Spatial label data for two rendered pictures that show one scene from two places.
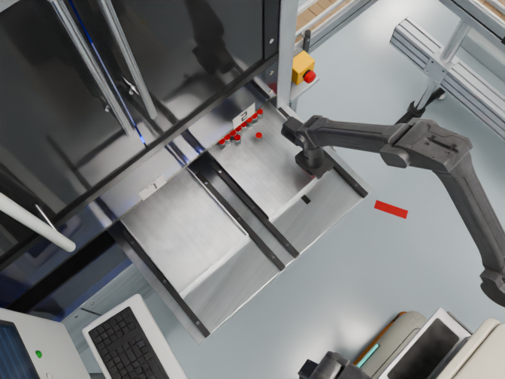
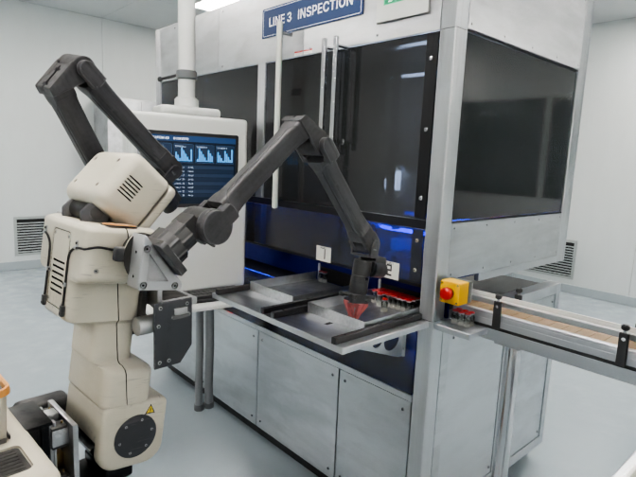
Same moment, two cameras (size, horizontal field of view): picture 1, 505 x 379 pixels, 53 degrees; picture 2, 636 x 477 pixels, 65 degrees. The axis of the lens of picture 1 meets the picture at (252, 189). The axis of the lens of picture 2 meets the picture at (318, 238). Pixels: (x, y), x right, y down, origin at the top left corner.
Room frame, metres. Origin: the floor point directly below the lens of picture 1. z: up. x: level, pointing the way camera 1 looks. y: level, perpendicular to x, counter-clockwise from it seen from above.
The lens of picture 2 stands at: (0.32, -1.69, 1.39)
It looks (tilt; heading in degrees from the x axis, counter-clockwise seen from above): 9 degrees down; 85
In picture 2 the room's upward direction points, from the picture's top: 2 degrees clockwise
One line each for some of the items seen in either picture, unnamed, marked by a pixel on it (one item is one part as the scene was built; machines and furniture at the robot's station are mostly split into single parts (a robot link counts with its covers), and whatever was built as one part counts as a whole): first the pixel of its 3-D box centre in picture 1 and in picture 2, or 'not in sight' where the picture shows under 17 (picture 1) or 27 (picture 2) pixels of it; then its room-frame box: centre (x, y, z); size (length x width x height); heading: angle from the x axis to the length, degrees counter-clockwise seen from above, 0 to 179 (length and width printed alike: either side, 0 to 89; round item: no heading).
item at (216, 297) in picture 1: (237, 206); (321, 307); (0.49, 0.05, 0.87); 0.70 x 0.48 x 0.02; 128
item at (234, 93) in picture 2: not in sight; (228, 132); (0.07, 0.87, 1.50); 0.49 x 0.01 x 0.59; 128
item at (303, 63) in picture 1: (298, 66); (455, 291); (0.89, -0.17, 0.99); 0.08 x 0.07 x 0.07; 38
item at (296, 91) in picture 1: (291, 77); (463, 327); (0.93, -0.16, 0.87); 0.14 x 0.13 x 0.02; 38
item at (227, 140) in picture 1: (241, 128); (391, 300); (0.73, 0.02, 0.90); 0.18 x 0.02 x 0.05; 127
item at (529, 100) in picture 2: not in sight; (521, 136); (1.22, 0.17, 1.50); 0.85 x 0.01 x 0.59; 38
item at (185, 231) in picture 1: (179, 222); (305, 287); (0.44, 0.23, 0.90); 0.34 x 0.26 x 0.04; 38
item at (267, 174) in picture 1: (264, 153); (370, 308); (0.65, -0.04, 0.90); 0.34 x 0.26 x 0.04; 38
